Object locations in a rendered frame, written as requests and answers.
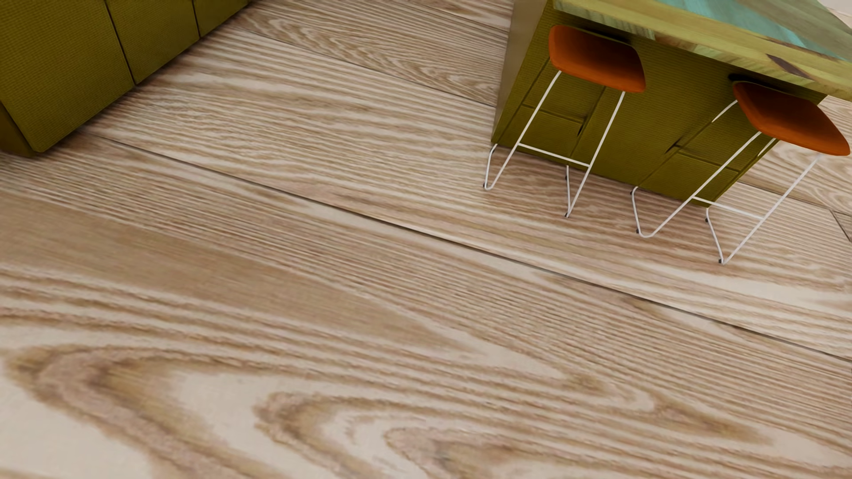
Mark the olive green kitchen island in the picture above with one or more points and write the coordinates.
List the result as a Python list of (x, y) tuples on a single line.
[(665, 113)]

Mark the olive green cabinet row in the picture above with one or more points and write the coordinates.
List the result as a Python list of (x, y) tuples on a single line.
[(60, 60)]

